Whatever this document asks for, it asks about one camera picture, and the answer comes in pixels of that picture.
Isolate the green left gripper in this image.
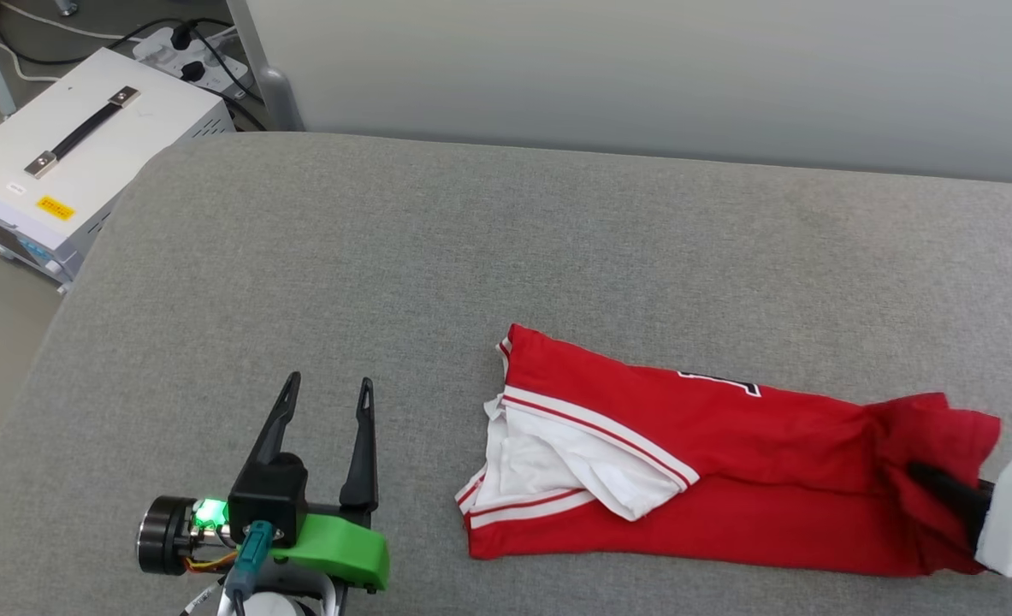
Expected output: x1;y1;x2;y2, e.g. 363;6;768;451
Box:
136;371;391;600

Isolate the red basketball jersey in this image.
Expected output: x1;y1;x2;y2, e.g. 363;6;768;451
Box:
456;323;1003;578

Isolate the white power supply box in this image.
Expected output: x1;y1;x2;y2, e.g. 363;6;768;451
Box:
0;47;237;289

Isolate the white power strip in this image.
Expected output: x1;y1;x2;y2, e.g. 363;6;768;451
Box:
133;26;260;100

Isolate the teal camera cable plug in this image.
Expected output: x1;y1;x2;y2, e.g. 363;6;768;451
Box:
230;520;280;593

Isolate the grey metal post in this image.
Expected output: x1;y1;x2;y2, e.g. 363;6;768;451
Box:
226;0;305;132

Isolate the black power cable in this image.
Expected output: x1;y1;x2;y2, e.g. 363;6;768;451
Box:
0;15;269;131

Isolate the white cable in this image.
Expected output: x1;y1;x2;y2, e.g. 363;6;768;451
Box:
0;30;63;85
0;0;143;44

